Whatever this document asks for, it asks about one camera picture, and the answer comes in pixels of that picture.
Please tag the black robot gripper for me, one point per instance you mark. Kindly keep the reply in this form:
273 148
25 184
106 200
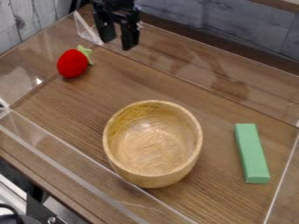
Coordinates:
129 24

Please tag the red plush strawberry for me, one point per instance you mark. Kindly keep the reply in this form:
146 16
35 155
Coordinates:
74 62

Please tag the green rectangular block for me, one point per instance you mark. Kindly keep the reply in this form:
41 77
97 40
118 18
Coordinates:
253 158

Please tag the wooden bowl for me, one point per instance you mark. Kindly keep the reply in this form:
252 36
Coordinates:
153 141

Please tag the clear acrylic corner bracket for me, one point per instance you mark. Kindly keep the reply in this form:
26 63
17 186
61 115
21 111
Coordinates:
86 31

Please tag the clear acrylic front wall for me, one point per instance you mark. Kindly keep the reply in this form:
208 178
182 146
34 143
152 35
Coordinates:
77 180

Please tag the black metal mount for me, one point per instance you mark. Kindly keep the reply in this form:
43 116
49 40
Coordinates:
39 214

